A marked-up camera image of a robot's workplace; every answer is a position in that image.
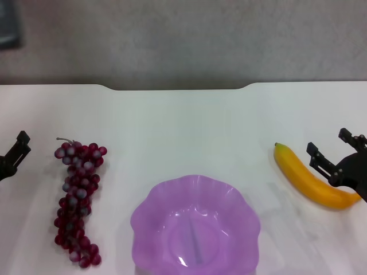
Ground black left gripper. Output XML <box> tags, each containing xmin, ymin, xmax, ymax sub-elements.
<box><xmin>0</xmin><ymin>131</ymin><xmax>31</xmax><ymax>183</ymax></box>

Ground purple wavy plastic plate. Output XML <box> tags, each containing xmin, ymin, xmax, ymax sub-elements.
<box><xmin>130</xmin><ymin>174</ymin><xmax>261</xmax><ymax>275</ymax></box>

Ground yellow banana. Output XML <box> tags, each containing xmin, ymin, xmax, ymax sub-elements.
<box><xmin>273</xmin><ymin>142</ymin><xmax>362</xmax><ymax>211</ymax></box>

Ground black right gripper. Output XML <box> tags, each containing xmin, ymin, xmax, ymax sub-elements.
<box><xmin>306</xmin><ymin>128</ymin><xmax>367</xmax><ymax>203</ymax></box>

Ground dark blurry background object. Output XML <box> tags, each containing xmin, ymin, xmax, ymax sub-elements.
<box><xmin>0</xmin><ymin>0</ymin><xmax>23</xmax><ymax>50</ymax></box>

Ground red grape bunch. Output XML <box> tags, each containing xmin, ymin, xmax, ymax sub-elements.
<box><xmin>53</xmin><ymin>137</ymin><xmax>108</xmax><ymax>269</ymax></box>

